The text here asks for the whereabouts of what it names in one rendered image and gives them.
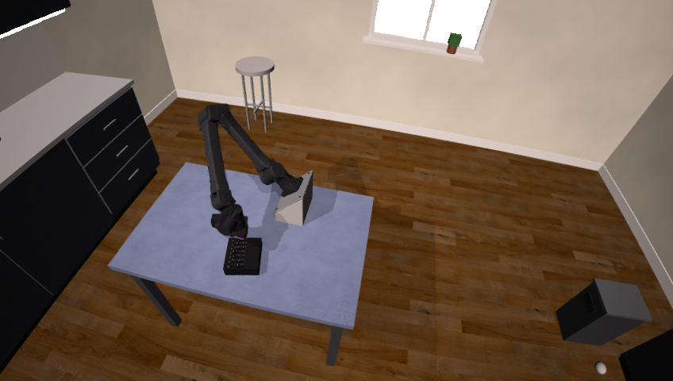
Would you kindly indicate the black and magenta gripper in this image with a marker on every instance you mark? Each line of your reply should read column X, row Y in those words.
column 242, row 229

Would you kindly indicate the black lighting desk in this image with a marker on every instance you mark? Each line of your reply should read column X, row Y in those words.
column 246, row 261

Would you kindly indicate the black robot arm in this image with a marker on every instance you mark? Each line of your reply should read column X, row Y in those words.
column 208, row 121

